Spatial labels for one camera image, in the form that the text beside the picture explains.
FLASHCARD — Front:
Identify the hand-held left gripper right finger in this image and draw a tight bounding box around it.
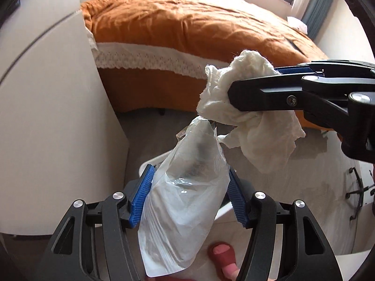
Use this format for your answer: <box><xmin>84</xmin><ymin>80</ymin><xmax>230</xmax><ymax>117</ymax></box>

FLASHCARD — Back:
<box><xmin>227</xmin><ymin>167</ymin><xmax>343</xmax><ymax>281</ymax></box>

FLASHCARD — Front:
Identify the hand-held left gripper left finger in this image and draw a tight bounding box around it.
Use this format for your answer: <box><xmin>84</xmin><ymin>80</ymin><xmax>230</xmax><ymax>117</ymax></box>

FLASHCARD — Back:
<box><xmin>38</xmin><ymin>164</ymin><xmax>156</xmax><ymax>281</ymax></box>

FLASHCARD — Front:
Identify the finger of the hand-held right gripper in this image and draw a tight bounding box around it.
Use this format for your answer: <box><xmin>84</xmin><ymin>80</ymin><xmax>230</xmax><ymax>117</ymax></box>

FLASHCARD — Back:
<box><xmin>227</xmin><ymin>74</ymin><xmax>375</xmax><ymax>163</ymax></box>
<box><xmin>274</xmin><ymin>60</ymin><xmax>375</xmax><ymax>79</ymax></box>

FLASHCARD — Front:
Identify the white waste bin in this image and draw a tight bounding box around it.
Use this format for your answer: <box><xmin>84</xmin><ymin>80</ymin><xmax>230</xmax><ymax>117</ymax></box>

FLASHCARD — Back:
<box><xmin>138</xmin><ymin>154</ymin><xmax>235</xmax><ymax>221</ymax></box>

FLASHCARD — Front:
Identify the clear plastic bag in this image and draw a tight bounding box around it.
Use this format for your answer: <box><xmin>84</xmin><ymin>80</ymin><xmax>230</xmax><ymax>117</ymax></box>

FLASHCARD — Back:
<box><xmin>138</xmin><ymin>116</ymin><xmax>230</xmax><ymax>270</ymax></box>

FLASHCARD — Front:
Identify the white paper towel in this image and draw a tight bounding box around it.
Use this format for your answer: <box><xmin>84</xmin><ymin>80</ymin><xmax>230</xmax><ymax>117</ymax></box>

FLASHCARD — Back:
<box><xmin>196</xmin><ymin>50</ymin><xmax>307</xmax><ymax>174</ymax></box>

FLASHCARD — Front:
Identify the person's foot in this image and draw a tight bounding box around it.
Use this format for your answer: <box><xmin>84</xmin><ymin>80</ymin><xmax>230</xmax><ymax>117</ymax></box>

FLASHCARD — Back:
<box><xmin>213</xmin><ymin>245</ymin><xmax>239</xmax><ymax>281</ymax></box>

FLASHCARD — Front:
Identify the red slipper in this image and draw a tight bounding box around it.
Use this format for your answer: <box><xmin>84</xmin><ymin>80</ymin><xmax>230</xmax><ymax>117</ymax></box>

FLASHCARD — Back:
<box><xmin>207</xmin><ymin>241</ymin><xmax>245</xmax><ymax>281</ymax></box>

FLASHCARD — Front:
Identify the grey-blue curtain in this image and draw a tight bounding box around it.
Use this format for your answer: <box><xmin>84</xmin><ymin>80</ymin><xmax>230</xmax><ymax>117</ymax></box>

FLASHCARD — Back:
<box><xmin>302</xmin><ymin>0</ymin><xmax>336</xmax><ymax>39</ymax></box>

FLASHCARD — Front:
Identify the white cabinet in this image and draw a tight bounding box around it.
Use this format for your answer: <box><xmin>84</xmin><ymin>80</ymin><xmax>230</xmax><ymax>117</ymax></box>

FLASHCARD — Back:
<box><xmin>0</xmin><ymin>9</ymin><xmax>130</xmax><ymax>238</ymax></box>

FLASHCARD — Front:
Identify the black office chair base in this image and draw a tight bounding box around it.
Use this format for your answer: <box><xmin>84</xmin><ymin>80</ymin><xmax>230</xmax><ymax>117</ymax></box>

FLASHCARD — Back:
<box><xmin>346</xmin><ymin>167</ymin><xmax>375</xmax><ymax>221</ymax></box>

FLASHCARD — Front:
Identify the white lace bed sheet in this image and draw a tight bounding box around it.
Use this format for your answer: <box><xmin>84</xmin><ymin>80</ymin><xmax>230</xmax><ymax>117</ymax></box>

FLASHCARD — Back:
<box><xmin>90</xmin><ymin>41</ymin><xmax>216</xmax><ymax>80</ymax></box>

